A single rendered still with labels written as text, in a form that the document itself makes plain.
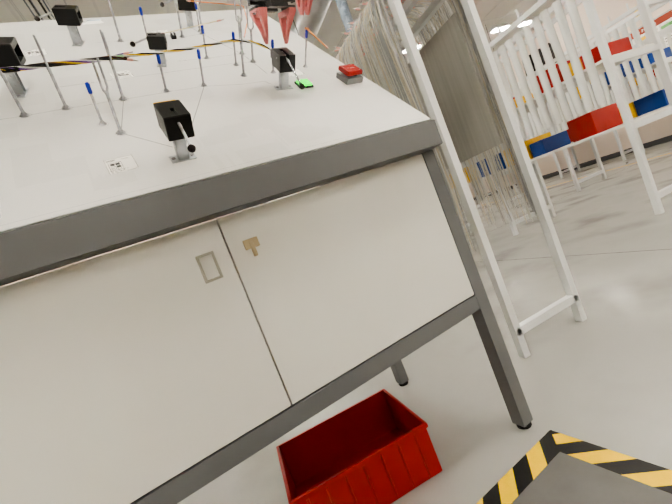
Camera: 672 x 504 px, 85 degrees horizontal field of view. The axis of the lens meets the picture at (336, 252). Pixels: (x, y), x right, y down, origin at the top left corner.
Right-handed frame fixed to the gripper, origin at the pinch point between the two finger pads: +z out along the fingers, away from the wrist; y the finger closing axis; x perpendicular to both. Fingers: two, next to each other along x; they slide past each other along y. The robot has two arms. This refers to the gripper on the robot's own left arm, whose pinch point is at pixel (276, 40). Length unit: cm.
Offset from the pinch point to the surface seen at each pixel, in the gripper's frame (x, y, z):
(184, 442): 44, 48, 66
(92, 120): 1.0, 45.2, 14.3
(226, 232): 30, 30, 36
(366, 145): 29.4, -5.1, 24.6
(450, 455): 53, -12, 107
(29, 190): 20, 57, 23
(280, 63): 5.4, 2.2, 5.7
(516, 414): 60, -29, 97
